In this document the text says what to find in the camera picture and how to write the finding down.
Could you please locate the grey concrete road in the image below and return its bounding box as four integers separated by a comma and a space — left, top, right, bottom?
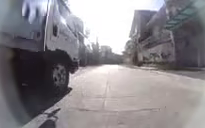
22, 63, 205, 128

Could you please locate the grey building with green awning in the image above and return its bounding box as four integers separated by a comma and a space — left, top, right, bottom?
129, 0, 205, 69

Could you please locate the white truck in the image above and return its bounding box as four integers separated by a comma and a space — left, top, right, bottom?
0, 0, 88, 98

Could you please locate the grey wall with plants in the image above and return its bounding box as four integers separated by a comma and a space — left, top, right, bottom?
136, 31, 176, 66

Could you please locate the row of trees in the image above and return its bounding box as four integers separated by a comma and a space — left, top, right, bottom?
79, 36, 138, 66

